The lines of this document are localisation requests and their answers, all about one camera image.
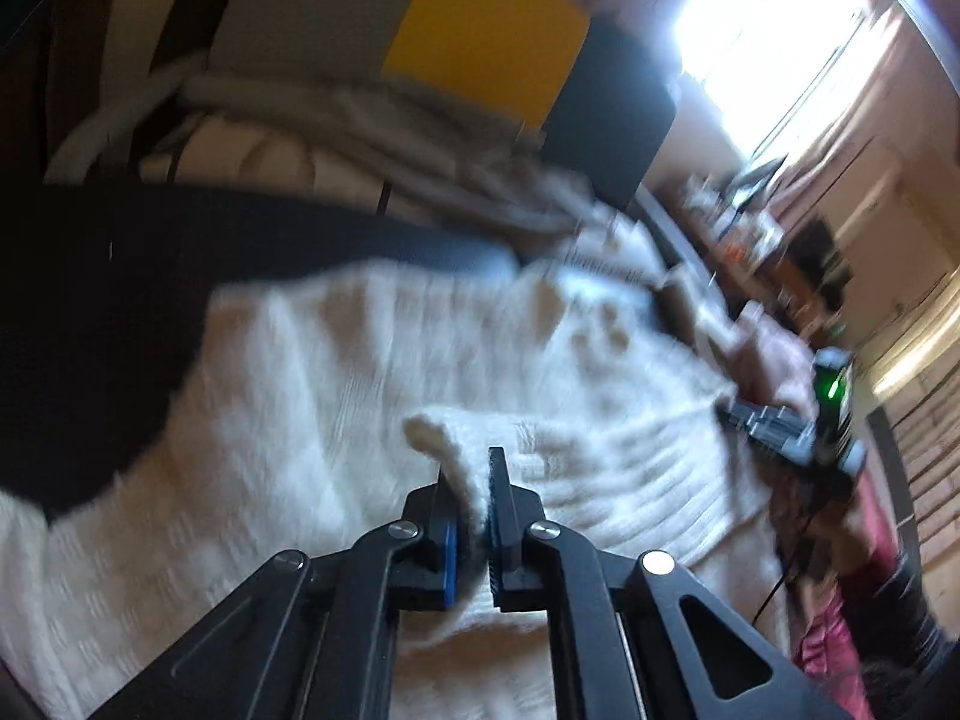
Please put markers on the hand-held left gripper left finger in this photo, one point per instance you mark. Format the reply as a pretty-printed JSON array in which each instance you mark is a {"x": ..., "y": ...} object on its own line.
[{"x": 448, "y": 564}]

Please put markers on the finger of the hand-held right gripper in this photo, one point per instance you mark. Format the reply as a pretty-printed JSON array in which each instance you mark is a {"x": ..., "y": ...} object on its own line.
[{"x": 765, "y": 424}]

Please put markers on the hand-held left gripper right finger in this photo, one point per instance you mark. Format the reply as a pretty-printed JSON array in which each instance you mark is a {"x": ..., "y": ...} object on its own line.
[{"x": 496, "y": 540}]

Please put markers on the white knit sweater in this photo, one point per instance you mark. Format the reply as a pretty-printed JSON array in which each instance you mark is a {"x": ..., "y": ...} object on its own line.
[{"x": 300, "y": 390}]

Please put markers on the pink cloth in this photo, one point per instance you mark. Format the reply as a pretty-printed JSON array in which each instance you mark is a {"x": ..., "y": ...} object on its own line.
[{"x": 780, "y": 360}]

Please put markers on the cluttered desk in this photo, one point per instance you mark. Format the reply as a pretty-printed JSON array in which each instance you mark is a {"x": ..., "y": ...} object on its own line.
[{"x": 765, "y": 240}]

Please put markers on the magenta cloth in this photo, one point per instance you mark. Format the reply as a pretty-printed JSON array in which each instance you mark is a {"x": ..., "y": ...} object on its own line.
[{"x": 825, "y": 645}]

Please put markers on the bright window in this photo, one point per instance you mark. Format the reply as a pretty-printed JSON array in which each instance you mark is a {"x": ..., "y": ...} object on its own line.
[{"x": 780, "y": 30}]

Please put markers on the black leather bench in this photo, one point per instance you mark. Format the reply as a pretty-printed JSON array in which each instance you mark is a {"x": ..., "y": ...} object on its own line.
[{"x": 112, "y": 315}]

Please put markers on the grey cloth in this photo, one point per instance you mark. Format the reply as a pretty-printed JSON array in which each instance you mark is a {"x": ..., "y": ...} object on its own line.
[{"x": 337, "y": 101}]

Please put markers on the grey yellow navy pillow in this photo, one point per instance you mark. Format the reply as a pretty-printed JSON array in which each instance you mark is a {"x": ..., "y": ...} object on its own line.
[{"x": 480, "y": 37}]

